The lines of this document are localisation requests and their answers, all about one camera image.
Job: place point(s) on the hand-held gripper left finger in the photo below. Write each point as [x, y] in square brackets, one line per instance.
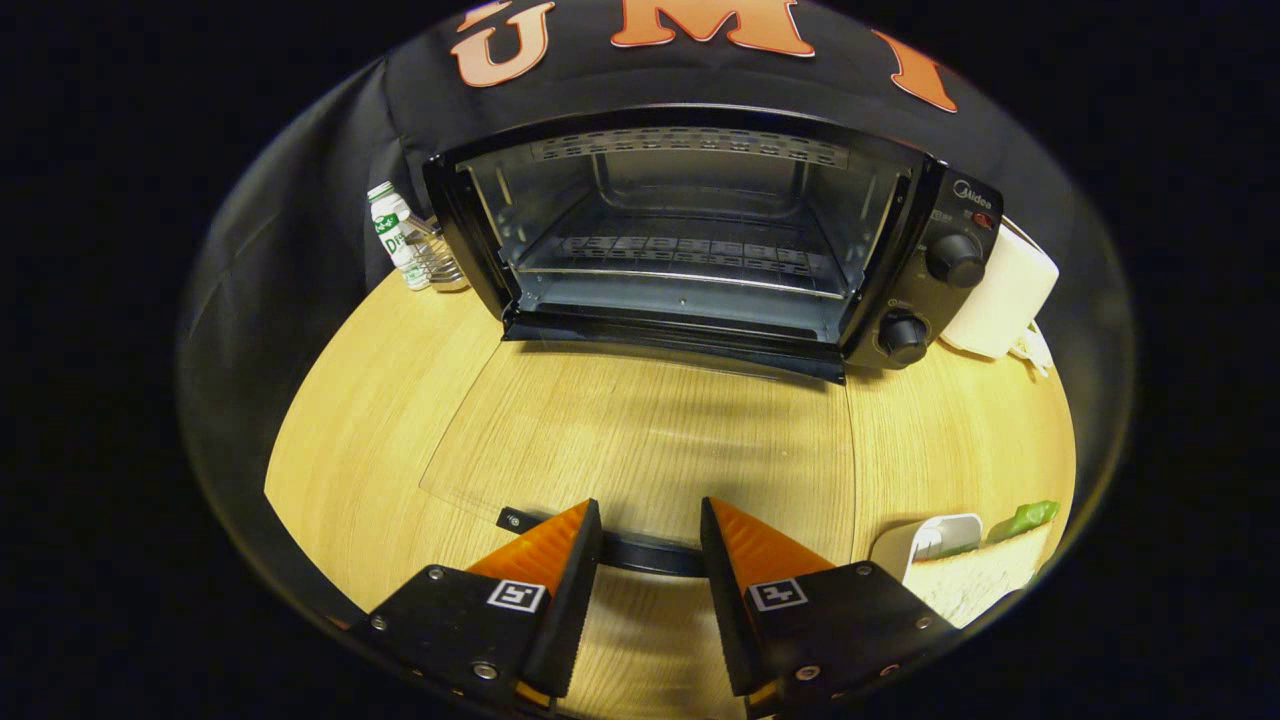
[575, 600]

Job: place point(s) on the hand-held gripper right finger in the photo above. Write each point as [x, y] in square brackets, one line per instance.
[725, 600]

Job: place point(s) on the toy sandwich with lettuce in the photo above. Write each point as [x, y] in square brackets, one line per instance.
[1020, 518]

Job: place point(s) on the black toaster oven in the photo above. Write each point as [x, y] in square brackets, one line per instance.
[905, 290]

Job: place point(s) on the white food tray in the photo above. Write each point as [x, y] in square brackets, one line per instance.
[900, 545]

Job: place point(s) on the white pop-up toaster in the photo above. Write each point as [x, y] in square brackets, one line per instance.
[1005, 290]

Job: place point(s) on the white bottle green label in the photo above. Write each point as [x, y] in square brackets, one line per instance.
[398, 230]

